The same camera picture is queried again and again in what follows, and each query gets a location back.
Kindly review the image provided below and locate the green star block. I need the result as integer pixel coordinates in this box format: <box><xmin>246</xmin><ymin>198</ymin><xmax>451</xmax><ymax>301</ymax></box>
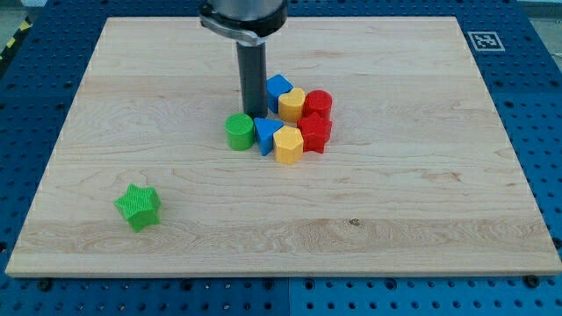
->
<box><xmin>113</xmin><ymin>183</ymin><xmax>162</xmax><ymax>233</ymax></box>

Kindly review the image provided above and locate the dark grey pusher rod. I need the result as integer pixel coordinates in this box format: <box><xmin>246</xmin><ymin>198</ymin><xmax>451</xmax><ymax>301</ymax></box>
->
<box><xmin>236</xmin><ymin>42</ymin><xmax>268</xmax><ymax>118</ymax></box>

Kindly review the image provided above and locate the blue cube block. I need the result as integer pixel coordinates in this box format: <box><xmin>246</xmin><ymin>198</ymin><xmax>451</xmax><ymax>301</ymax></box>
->
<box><xmin>266</xmin><ymin>74</ymin><xmax>294</xmax><ymax>113</ymax></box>

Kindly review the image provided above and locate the light wooden board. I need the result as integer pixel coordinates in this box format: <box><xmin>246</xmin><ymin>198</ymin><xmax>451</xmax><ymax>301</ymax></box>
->
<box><xmin>6</xmin><ymin>17</ymin><xmax>561</xmax><ymax>278</ymax></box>

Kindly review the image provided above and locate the red star block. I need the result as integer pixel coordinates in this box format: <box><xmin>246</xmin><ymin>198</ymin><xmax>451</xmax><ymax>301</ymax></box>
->
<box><xmin>297</xmin><ymin>112</ymin><xmax>332</xmax><ymax>154</ymax></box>

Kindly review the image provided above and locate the yellow heart block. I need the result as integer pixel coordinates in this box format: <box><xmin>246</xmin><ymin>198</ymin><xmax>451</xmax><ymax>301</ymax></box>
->
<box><xmin>278</xmin><ymin>87</ymin><xmax>306</xmax><ymax>123</ymax></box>

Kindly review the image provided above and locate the yellow hexagon block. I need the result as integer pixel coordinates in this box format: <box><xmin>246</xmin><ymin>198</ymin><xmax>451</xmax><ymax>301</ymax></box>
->
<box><xmin>273</xmin><ymin>126</ymin><xmax>304</xmax><ymax>164</ymax></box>

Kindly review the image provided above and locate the green cylinder block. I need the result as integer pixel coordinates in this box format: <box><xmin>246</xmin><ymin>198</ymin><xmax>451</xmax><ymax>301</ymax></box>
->
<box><xmin>225</xmin><ymin>113</ymin><xmax>255</xmax><ymax>151</ymax></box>

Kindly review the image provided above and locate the blue triangle block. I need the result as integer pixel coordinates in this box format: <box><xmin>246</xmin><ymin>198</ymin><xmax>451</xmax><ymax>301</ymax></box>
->
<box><xmin>254</xmin><ymin>118</ymin><xmax>284</xmax><ymax>156</ymax></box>

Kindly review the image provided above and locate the white fiducial marker tag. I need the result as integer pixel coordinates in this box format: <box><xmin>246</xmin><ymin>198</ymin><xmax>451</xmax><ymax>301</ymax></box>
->
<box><xmin>467</xmin><ymin>31</ymin><xmax>505</xmax><ymax>52</ymax></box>

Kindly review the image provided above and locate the red cylinder block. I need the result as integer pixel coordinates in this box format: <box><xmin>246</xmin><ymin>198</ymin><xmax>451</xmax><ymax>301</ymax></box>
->
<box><xmin>303</xmin><ymin>90</ymin><xmax>333</xmax><ymax>120</ymax></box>

